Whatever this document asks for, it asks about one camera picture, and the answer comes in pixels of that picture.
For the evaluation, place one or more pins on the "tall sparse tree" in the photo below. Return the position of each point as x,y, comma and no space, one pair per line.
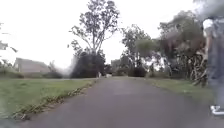
96,23

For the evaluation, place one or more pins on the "dark round bush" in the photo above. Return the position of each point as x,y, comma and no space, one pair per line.
88,65

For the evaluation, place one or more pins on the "grass verge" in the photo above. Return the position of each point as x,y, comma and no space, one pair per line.
180,86

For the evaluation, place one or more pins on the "group of trees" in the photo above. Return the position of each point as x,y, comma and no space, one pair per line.
136,43

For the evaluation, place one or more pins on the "row of flax bushes and trees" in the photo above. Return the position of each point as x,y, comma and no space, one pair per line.
183,43

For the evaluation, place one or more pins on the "person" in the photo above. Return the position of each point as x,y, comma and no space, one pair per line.
216,50

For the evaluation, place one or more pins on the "pale building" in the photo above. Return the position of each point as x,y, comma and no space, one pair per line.
30,66

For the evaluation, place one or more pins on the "grey asphalt path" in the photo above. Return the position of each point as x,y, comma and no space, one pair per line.
123,103

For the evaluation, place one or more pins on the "grass field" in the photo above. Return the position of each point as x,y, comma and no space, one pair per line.
33,90

